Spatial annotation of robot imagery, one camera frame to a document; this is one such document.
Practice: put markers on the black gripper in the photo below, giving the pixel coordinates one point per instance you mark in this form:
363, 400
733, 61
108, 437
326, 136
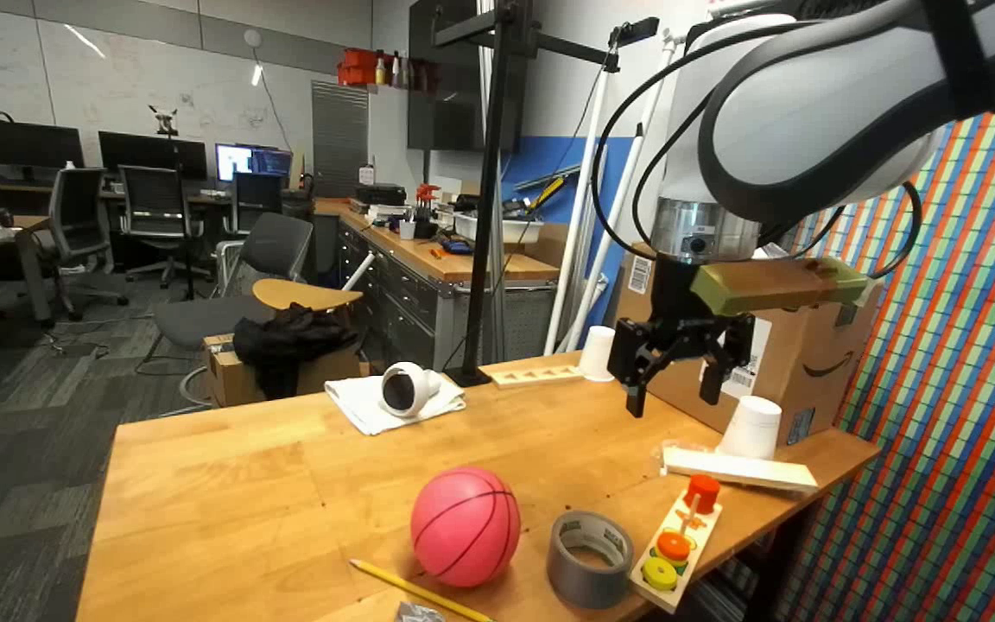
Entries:
677, 325

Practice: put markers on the pink rubber basketball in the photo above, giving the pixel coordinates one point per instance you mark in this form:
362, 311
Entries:
463, 528

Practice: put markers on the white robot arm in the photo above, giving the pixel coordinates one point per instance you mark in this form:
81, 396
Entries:
778, 119

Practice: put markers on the white paper cup far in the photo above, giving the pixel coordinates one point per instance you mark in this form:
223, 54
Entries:
596, 354

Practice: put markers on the white paper cup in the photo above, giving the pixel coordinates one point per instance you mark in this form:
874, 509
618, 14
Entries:
596, 354
752, 431

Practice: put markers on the white paper cup near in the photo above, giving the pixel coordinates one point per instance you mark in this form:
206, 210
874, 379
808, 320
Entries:
752, 431

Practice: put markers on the wooden shape puzzle board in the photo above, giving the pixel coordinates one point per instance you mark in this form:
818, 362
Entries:
530, 371

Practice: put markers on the brown cardboard box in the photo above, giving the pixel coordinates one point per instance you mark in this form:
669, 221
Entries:
802, 362

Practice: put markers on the wooden peg stacking toy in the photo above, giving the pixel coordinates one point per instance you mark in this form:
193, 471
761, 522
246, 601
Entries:
677, 544

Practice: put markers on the wooden workbench with drawers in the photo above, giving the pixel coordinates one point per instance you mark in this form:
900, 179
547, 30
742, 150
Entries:
416, 294

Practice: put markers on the white folded cloth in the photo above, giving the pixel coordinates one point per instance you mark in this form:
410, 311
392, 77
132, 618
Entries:
362, 401

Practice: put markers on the crumpled foil piece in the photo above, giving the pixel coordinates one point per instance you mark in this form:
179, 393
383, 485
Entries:
416, 613

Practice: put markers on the yellow pencil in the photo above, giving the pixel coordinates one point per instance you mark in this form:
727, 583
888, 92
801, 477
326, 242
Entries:
418, 591

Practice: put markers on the round wooden stool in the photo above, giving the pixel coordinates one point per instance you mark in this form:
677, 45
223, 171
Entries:
301, 294

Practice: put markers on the grey office chair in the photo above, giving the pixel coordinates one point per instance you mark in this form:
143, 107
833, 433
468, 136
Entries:
277, 245

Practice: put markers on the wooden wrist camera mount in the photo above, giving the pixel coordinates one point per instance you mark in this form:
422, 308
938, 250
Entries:
761, 286

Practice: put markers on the grey duct tape roll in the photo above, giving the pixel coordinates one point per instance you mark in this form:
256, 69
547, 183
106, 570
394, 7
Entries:
590, 561

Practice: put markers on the black vertical camera pole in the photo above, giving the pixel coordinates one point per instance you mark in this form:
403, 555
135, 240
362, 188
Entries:
509, 31

